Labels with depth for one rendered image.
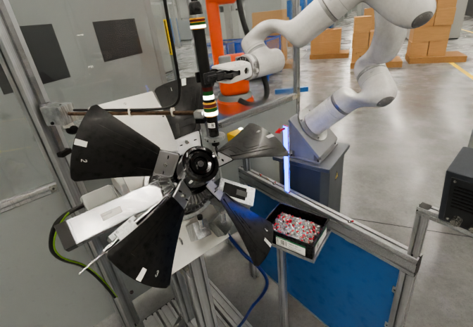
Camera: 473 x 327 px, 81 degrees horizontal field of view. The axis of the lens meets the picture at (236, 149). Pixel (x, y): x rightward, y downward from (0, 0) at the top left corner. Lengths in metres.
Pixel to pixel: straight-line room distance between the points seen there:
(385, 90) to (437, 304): 1.38
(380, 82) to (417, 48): 7.61
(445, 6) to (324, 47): 3.23
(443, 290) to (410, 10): 1.73
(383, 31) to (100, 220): 1.07
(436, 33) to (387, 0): 7.94
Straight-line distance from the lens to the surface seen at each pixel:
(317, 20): 0.91
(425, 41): 8.84
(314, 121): 1.39
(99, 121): 0.88
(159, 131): 1.18
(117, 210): 0.95
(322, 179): 1.43
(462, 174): 0.85
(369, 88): 1.24
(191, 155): 0.87
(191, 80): 1.06
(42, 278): 1.81
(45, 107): 1.25
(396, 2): 0.94
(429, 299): 2.18
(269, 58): 0.99
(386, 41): 1.10
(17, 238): 1.66
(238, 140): 1.05
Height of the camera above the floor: 1.62
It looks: 26 degrees down
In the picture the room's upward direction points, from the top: 7 degrees counter-clockwise
